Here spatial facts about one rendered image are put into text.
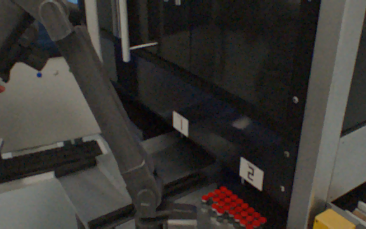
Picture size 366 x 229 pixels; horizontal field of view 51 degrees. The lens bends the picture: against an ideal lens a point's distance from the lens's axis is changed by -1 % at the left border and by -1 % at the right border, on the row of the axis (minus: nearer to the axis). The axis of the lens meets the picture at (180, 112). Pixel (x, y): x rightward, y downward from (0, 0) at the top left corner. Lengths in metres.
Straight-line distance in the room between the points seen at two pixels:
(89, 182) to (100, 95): 0.60
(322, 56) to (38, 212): 2.15
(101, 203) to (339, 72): 0.76
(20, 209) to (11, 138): 1.10
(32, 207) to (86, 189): 1.44
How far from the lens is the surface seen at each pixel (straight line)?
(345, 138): 0.95
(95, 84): 0.74
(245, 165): 1.08
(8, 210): 2.72
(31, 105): 1.60
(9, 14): 0.79
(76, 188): 1.28
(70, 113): 1.64
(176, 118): 1.31
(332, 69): 0.81
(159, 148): 1.43
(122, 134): 0.75
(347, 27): 0.79
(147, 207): 0.77
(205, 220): 1.13
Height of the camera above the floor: 1.64
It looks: 27 degrees down
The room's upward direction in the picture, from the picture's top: straight up
